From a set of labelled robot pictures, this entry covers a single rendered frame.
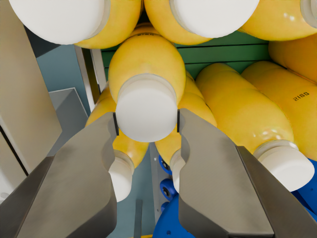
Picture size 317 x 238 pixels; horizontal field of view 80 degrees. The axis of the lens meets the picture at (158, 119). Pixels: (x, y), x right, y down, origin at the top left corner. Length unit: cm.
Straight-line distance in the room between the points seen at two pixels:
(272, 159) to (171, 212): 22
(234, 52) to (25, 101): 29
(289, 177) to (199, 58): 21
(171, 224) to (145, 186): 160
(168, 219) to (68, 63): 116
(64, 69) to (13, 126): 118
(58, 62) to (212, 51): 115
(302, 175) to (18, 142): 23
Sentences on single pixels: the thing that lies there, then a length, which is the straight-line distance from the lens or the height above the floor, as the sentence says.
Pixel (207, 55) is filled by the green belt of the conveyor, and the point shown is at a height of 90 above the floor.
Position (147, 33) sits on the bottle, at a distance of 19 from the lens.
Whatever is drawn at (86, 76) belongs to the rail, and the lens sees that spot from 25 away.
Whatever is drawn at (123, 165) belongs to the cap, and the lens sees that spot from 16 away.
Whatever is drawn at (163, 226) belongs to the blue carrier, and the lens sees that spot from 34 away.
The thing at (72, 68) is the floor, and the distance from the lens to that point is 135.
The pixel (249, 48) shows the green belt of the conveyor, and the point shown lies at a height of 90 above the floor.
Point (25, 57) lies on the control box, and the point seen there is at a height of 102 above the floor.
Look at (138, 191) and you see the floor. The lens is 200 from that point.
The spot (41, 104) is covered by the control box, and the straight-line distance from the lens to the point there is 23.
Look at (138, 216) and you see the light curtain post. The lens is 201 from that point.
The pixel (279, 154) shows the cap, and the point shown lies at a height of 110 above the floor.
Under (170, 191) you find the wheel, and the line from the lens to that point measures 38.
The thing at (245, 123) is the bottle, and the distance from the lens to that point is 20.
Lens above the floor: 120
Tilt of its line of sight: 58 degrees down
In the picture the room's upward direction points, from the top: 176 degrees clockwise
